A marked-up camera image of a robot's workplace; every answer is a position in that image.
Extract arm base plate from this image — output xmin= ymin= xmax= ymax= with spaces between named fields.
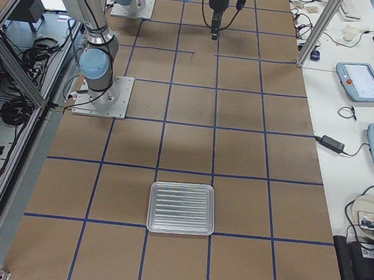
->
xmin=71 ymin=76 xmax=135 ymax=120
xmin=111 ymin=0 xmax=156 ymax=20

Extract black power adapter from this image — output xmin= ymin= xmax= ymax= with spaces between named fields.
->
xmin=314 ymin=135 xmax=344 ymax=154

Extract coiled black cables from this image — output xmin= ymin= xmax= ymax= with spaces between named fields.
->
xmin=0 ymin=95 xmax=34 ymax=128

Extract silver ribbed metal tray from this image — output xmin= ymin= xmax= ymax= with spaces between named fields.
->
xmin=146 ymin=181 xmax=215 ymax=236

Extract aluminium corner post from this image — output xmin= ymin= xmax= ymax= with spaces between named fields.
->
xmin=296 ymin=0 xmax=344 ymax=67

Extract upper teach pendant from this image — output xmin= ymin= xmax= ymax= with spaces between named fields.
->
xmin=336 ymin=62 xmax=374 ymax=103

